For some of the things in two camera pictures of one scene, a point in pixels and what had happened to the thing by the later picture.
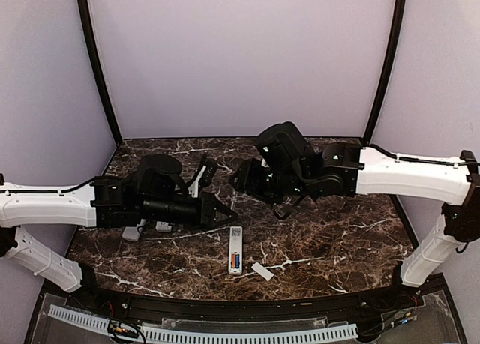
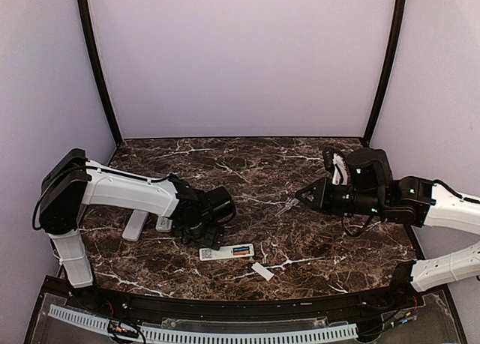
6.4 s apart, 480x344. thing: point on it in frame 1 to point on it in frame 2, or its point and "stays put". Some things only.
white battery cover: (265, 273) stays put
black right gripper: (247, 180) to (321, 201)
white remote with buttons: (235, 246) to (226, 252)
